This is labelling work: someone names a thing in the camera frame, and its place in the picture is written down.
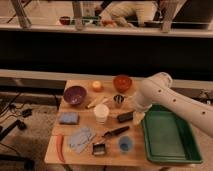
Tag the orange carrot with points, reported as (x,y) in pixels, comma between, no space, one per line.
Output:
(59,147)

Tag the blue plastic cup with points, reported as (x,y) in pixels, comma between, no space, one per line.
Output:
(125,144)

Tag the white cup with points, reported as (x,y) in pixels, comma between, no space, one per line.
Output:
(101,112)

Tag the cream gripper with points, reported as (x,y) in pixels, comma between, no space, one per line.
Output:
(138,117)

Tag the dark red background bowl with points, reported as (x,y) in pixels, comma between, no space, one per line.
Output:
(65,20)

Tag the green plastic tray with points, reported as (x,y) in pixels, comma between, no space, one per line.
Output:
(168,138)

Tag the beige wooden stick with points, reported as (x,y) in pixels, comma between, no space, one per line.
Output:
(96,101)

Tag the orange bowl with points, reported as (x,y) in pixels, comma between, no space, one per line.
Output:
(122,83)

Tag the black eraser block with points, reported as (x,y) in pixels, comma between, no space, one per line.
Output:
(125,117)

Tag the purple bowl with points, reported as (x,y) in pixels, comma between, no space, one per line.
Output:
(75,95)

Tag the light blue cloth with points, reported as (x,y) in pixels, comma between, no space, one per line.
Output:
(80,139)

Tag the small orange fruit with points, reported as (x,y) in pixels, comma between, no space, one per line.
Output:
(97,86)

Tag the blue sponge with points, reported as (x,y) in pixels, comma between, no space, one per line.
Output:
(69,118)

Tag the person in background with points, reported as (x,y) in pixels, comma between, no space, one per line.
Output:
(144,10)

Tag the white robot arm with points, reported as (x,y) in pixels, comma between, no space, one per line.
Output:
(157,89)

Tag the metal measuring cup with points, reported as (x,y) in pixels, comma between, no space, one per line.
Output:
(119,100)

